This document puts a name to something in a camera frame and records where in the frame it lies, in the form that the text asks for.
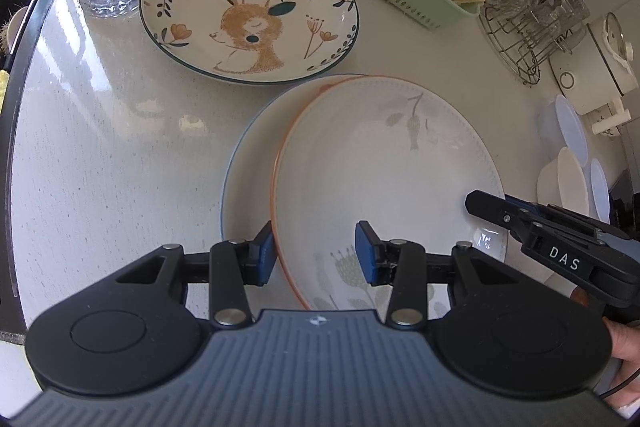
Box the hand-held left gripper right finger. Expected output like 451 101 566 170
354 221 518 329

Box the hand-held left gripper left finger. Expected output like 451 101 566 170
116 221 276 329

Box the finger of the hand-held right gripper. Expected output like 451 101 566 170
465 189 533 253
504 194 566 222

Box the blue rim white plate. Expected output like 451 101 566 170
220 73 368 244

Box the orange rim white plate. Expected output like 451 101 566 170
270 76 508 312

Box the deer pattern plate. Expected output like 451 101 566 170
139 0 361 84

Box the person's right hand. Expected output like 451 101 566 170
602 317 640 408

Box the white electric pot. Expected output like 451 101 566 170
550 12 640 136

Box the glass pot lid white knob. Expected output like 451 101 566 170
602 12 636 64

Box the wire glass rack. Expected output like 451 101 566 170
477 0 593 86

